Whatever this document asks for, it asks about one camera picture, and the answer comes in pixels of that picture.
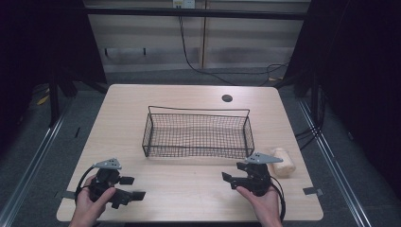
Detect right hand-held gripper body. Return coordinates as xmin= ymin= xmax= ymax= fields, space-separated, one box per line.
xmin=239 ymin=151 xmax=285 ymax=198

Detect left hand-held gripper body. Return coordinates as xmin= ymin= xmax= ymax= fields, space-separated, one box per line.
xmin=88 ymin=157 xmax=126 ymax=210

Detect person's right hand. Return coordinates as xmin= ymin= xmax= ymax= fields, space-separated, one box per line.
xmin=235 ymin=184 xmax=284 ymax=227

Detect person's left hand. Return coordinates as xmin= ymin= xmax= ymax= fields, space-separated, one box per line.
xmin=69 ymin=174 xmax=117 ymax=227

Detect beige bread roll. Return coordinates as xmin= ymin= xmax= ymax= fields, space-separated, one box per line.
xmin=270 ymin=147 xmax=297 ymax=178

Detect grey tape strip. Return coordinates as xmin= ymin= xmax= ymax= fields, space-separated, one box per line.
xmin=303 ymin=186 xmax=324 ymax=196
xmin=60 ymin=190 xmax=78 ymax=201

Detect black metal stand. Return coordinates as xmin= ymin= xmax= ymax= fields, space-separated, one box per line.
xmin=46 ymin=67 xmax=110 ymax=129

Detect dark curtain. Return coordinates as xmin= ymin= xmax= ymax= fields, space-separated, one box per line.
xmin=283 ymin=0 xmax=401 ymax=200
xmin=0 ymin=0 xmax=108 ymax=149

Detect black horizontal metal bar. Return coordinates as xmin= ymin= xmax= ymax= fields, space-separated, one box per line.
xmin=84 ymin=7 xmax=308 ymax=21

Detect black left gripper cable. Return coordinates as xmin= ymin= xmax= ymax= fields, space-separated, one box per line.
xmin=74 ymin=166 xmax=96 ymax=203

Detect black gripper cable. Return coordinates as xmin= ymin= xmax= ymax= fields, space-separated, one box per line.
xmin=269 ymin=174 xmax=287 ymax=222
xmin=74 ymin=166 xmax=96 ymax=203

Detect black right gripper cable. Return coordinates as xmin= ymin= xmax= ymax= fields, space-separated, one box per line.
xmin=269 ymin=174 xmax=287 ymax=222

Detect black wire mesh basket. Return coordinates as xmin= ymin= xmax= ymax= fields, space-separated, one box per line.
xmin=141 ymin=105 xmax=255 ymax=159

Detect black floor cables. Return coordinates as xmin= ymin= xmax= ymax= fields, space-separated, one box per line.
xmin=294 ymin=84 xmax=327 ymax=151

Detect metal floor rail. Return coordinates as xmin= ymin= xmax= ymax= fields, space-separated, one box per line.
xmin=297 ymin=98 xmax=375 ymax=227
xmin=0 ymin=108 xmax=69 ymax=227

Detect black wall cable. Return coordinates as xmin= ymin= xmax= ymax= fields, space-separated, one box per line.
xmin=178 ymin=14 xmax=290 ymax=87

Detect white wall power outlet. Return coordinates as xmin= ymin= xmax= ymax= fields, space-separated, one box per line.
xmin=172 ymin=0 xmax=197 ymax=9

